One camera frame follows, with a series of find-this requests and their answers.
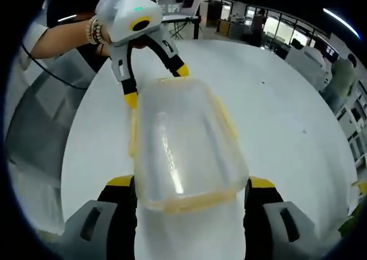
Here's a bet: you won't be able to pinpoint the clear container with yellow buckles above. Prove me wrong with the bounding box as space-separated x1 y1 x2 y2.
127 77 249 215

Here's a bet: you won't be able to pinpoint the white shirt sleeve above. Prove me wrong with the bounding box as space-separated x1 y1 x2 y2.
16 21 50 69

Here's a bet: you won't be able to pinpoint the black laptop stand table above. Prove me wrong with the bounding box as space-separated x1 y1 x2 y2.
161 13 202 41

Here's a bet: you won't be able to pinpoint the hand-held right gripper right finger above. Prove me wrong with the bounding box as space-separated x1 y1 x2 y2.
243 176 330 260

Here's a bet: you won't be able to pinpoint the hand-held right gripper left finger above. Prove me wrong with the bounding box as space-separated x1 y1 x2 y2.
61 175 137 260

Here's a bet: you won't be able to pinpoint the beaded bracelets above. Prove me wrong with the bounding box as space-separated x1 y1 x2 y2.
85 15 105 46

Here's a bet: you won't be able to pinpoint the white office chair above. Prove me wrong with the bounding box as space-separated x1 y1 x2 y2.
284 46 331 92

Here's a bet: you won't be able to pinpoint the storage shelves with boxes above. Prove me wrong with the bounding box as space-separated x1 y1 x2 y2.
334 81 367 171

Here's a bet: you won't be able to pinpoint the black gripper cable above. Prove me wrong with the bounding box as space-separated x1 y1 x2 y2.
21 41 90 90

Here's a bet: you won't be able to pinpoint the ceiling light strip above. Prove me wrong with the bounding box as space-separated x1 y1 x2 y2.
322 7 361 40

